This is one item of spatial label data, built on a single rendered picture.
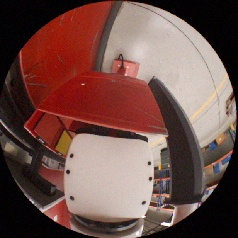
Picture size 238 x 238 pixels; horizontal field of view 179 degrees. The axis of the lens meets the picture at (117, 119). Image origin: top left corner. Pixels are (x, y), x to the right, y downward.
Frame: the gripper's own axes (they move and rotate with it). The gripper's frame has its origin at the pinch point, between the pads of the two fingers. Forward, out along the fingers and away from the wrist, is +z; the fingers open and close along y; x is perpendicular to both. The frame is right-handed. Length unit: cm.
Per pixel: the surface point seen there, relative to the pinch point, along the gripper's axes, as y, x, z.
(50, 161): -43, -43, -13
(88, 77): -6.1, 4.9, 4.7
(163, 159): 167, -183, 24
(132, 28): 5, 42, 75
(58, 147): -10.1, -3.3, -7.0
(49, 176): -78, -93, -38
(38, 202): -15.1, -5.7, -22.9
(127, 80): 1.5, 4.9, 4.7
